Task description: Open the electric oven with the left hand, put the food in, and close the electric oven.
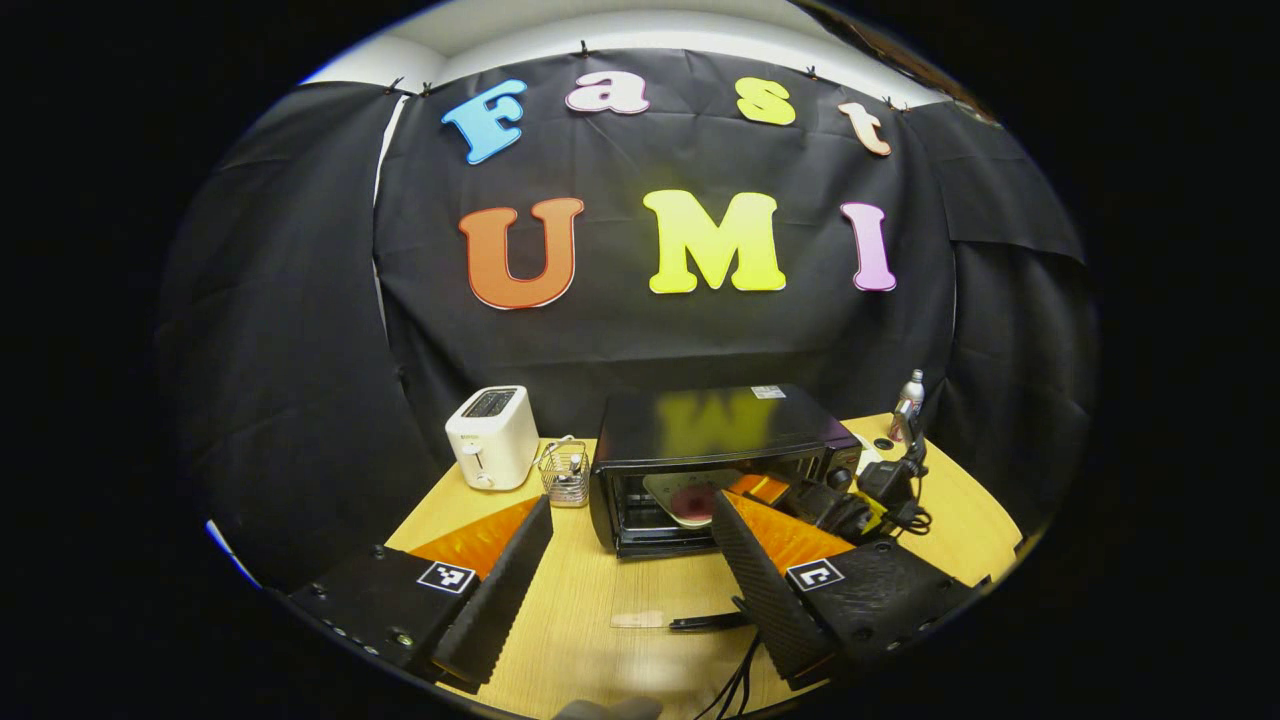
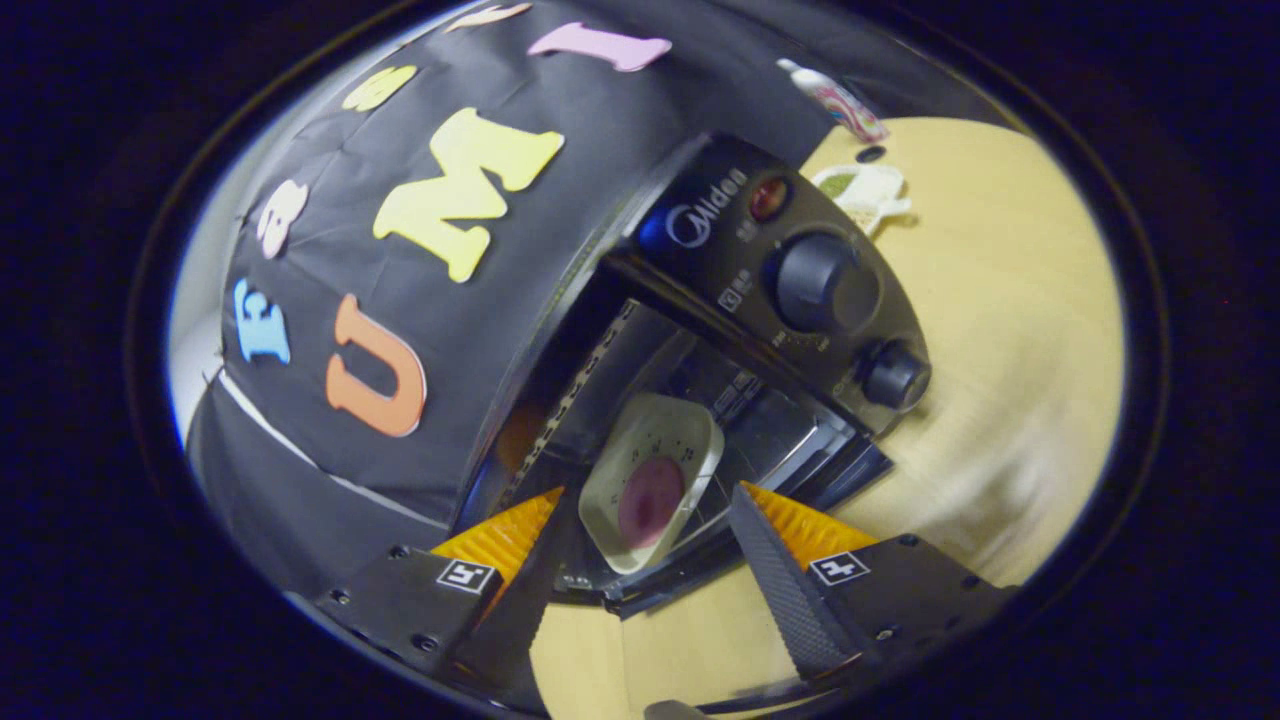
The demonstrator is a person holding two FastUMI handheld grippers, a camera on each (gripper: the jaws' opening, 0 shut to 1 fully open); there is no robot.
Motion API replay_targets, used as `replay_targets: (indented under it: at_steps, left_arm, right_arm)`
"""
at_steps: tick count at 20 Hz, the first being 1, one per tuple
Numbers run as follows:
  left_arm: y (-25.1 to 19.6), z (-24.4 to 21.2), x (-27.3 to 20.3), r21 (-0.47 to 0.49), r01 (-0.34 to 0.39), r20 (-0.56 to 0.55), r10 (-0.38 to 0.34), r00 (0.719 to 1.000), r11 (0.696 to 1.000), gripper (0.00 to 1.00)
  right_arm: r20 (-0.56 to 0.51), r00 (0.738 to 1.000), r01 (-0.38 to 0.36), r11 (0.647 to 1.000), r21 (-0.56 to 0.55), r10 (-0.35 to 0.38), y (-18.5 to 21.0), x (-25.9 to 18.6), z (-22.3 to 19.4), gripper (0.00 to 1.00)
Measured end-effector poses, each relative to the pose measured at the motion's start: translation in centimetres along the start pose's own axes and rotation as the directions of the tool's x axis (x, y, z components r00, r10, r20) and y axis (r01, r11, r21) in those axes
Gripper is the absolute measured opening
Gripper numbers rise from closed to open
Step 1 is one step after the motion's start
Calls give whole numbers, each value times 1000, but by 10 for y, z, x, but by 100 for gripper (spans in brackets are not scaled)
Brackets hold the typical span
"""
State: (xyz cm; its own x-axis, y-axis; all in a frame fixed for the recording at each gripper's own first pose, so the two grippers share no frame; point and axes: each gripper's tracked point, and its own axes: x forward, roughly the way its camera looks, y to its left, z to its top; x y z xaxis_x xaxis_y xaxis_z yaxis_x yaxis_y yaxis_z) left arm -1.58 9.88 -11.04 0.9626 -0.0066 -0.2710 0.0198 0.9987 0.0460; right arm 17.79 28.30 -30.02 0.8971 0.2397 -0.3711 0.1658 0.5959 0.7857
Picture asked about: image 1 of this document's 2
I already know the metal wire basket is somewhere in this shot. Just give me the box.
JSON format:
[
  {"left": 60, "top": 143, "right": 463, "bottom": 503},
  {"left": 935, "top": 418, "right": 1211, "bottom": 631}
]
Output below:
[{"left": 538, "top": 437, "right": 593, "bottom": 508}]

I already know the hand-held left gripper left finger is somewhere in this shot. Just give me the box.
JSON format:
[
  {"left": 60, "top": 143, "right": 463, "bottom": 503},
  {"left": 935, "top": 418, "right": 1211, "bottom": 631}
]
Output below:
[{"left": 285, "top": 494, "right": 555, "bottom": 693}]

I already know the row of black cloth clips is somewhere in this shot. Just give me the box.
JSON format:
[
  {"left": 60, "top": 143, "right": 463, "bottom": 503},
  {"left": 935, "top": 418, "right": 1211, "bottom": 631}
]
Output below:
[{"left": 385, "top": 40, "right": 906, "bottom": 111}]

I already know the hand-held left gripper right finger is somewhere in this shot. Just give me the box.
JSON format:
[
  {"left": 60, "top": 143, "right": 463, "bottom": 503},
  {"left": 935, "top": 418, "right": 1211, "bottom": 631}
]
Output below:
[{"left": 709, "top": 489, "right": 988, "bottom": 693}]

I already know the black electric oven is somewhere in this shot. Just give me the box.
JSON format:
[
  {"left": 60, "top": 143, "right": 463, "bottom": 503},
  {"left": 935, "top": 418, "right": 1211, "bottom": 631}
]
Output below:
[{"left": 588, "top": 384, "right": 863, "bottom": 634}]

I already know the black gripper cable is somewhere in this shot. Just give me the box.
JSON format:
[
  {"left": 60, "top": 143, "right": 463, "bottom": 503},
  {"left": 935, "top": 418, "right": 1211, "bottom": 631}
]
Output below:
[{"left": 695, "top": 632, "right": 766, "bottom": 720}]

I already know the black backdrop cloth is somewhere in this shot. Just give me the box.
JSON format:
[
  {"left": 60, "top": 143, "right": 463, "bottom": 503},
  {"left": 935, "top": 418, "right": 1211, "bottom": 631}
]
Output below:
[{"left": 150, "top": 45, "right": 1101, "bottom": 591}]

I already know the silver drink bottle pink label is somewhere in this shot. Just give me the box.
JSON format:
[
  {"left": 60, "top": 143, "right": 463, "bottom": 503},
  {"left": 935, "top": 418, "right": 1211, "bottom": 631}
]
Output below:
[{"left": 890, "top": 369, "right": 926, "bottom": 441}]

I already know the pink ham slice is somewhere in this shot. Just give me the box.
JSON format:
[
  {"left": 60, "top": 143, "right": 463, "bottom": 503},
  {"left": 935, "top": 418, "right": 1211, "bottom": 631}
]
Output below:
[{"left": 672, "top": 485, "right": 719, "bottom": 526}]

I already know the white toaster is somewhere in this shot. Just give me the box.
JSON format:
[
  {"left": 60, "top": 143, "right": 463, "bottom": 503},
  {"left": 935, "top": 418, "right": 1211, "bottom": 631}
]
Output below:
[{"left": 445, "top": 385, "right": 541, "bottom": 491}]

